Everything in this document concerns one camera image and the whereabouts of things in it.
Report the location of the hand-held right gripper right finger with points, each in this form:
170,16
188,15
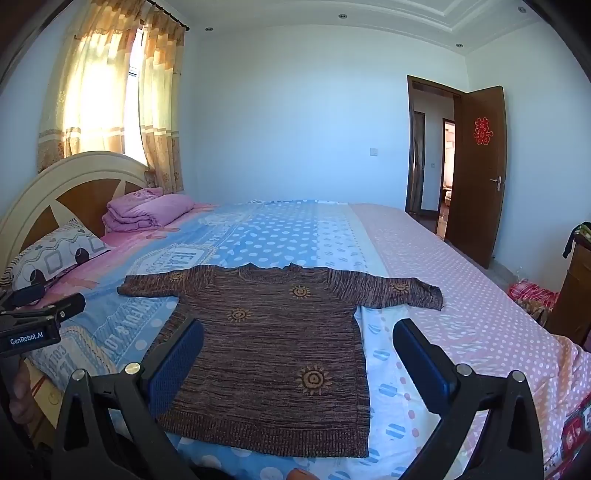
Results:
422,369

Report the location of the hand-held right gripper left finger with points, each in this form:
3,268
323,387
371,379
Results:
178,364

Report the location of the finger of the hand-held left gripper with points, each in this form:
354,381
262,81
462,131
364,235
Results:
25,294
69,305

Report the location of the brown knitted sweater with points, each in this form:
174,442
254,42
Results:
277,346

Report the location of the person's left hand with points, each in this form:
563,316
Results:
21,397

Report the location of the white patterned pillow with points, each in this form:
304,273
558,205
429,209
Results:
55,258

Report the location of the bed with patterned sheet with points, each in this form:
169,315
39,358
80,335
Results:
461,300

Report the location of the cream and brown headboard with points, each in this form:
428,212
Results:
83,198

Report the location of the folded pink blanket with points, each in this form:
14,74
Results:
147,207

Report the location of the red checkered bag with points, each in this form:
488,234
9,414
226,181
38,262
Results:
535,293

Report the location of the red patterned cloth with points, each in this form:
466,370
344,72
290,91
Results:
575,429

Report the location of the brown wooden cabinet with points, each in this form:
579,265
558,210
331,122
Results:
575,300

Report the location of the brown wooden door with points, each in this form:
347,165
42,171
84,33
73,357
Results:
475,207

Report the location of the dark cloth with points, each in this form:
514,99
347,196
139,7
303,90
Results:
575,235

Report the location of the narrow yellow patterned curtain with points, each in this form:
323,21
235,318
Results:
161,115

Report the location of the wide yellow patterned curtain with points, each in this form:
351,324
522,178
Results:
87,92

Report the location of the bright window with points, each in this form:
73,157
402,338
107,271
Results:
135,92

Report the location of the red paper door decoration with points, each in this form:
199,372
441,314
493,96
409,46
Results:
483,131

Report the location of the black curtain rod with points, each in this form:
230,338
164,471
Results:
173,16

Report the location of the brown door frame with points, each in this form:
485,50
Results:
409,138

